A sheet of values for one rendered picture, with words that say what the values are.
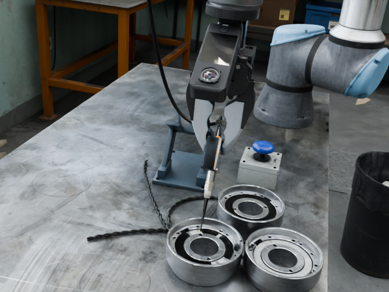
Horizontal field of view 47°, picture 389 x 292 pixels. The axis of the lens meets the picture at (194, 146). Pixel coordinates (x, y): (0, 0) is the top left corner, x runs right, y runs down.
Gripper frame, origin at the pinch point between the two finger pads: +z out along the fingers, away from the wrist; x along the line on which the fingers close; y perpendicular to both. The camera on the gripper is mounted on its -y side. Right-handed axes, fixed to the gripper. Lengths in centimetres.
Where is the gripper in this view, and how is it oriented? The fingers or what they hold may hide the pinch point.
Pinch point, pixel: (214, 147)
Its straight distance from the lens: 66.0
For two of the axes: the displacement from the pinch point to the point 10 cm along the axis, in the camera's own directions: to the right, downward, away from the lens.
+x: -9.7, -1.7, 1.6
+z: -0.8, 8.9, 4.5
